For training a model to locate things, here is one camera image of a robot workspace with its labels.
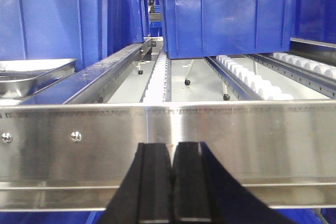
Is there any white roller track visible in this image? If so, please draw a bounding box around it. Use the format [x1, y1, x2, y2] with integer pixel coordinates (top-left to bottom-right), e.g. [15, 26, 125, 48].
[216, 55, 293, 100]

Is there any blue bin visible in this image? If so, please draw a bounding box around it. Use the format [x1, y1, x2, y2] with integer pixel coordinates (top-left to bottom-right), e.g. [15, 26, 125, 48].
[1, 0, 124, 70]
[291, 0, 335, 44]
[159, 0, 295, 59]

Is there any grey roller track rail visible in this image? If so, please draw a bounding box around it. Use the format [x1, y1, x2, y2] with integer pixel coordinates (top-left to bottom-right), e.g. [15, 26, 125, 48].
[62, 38, 156, 104]

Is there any blue bin upper left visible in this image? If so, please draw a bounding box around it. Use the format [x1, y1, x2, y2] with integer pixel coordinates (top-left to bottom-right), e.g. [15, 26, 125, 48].
[1, 0, 124, 70]

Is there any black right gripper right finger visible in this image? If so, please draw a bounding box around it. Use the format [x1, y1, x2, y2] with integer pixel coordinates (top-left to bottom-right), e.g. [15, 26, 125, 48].
[173, 142, 293, 223]

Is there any blue bin upper centre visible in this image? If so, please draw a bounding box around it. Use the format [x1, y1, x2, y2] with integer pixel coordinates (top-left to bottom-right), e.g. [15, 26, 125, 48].
[159, 0, 295, 59]

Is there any stainless steel shelf front rail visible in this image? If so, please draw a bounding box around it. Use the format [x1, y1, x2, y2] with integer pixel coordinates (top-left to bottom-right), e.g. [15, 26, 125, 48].
[1, 100, 335, 211]

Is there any large silver tray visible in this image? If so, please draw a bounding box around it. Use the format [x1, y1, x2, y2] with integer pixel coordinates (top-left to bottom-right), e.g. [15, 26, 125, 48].
[1, 58, 76, 99]

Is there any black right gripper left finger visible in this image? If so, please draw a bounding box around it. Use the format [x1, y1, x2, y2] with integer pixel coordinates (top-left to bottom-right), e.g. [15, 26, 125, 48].
[98, 143, 173, 223]

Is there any blue bin upper right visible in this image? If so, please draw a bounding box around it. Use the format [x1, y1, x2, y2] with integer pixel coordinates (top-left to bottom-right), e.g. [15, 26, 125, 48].
[291, 0, 335, 44]

